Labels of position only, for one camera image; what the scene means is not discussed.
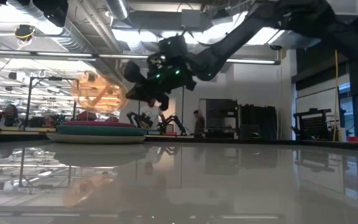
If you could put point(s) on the black cabinet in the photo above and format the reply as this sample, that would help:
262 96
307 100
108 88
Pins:
221 118

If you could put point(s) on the red bin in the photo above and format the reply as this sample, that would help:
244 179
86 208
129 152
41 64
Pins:
356 139

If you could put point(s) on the orange translucent plastic plate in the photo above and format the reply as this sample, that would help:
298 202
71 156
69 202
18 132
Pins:
95 93

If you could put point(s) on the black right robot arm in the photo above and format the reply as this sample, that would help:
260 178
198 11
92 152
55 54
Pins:
228 43

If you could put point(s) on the silver ventilation duct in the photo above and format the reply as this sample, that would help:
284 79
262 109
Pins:
79 40

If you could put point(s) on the light green plastic plate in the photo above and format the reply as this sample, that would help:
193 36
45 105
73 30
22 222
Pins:
101 130

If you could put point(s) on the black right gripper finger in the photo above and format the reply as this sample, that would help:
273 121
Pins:
134 71
149 93

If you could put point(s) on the person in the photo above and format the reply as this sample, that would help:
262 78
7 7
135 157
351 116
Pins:
8 116
151 115
199 123

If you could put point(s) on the grey plastic plate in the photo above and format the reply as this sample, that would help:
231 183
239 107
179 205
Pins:
95 139

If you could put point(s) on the black metal stand frame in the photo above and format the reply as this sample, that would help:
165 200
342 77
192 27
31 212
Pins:
28 102

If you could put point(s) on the black table frame rail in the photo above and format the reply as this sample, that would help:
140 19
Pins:
259 141

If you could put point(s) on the black perforated rack cart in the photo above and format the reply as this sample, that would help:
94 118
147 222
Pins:
314 126

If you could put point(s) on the pink plastic plate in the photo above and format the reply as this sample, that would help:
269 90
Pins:
98 124

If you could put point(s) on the black equipment case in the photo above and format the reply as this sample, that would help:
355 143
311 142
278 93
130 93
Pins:
258 121

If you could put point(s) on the long ceiling light bar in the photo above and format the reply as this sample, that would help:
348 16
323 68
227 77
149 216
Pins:
64 54

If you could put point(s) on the black background robot arm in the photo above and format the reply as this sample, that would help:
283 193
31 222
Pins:
174 123
137 118

